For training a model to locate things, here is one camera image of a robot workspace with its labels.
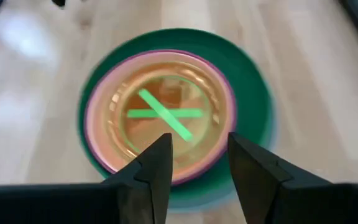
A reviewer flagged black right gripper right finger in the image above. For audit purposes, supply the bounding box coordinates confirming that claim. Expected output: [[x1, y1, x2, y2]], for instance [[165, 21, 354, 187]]
[[227, 131, 358, 224]]

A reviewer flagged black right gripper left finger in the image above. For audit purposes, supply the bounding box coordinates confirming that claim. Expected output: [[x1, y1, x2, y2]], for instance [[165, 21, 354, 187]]
[[0, 133, 174, 224]]

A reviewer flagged pink plastic plate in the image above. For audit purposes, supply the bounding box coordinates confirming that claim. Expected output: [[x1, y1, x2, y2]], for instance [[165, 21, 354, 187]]
[[84, 49, 238, 187]]

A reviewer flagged orange translucent plastic plate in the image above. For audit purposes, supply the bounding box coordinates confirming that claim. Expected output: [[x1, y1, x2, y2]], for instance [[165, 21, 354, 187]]
[[103, 60, 228, 175]]

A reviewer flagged dark green plastic plate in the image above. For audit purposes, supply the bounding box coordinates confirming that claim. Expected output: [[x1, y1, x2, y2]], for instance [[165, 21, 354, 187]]
[[76, 27, 275, 203]]

